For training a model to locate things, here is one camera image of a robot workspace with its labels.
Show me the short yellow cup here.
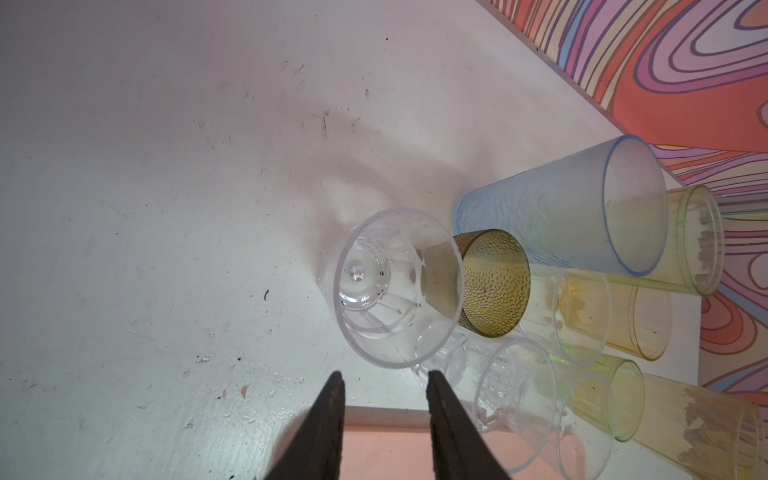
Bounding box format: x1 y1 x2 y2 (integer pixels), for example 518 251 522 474
607 283 673 361

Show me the brown dimpled cup rear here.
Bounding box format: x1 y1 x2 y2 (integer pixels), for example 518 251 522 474
416 229 531 340

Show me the pink plastic tray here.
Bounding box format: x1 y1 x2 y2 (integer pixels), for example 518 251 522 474
340 406 562 479

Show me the tall pale blue cup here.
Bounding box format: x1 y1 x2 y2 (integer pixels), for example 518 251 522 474
453 134 669 277

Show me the clear faceted cup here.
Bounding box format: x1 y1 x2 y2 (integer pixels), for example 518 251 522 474
412 327 557 475
523 364 615 479

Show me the tall light green cup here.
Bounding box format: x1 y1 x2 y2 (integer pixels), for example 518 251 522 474
607 185 725 297

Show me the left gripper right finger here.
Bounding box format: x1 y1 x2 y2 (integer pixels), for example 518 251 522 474
426 370 509 480

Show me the tall amber yellow cup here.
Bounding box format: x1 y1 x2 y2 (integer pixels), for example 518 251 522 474
633 374 767 479

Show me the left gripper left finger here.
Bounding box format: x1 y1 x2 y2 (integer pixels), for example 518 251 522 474
266 371 345 480

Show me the short bright green cup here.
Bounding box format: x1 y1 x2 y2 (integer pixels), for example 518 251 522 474
549 353 646 443

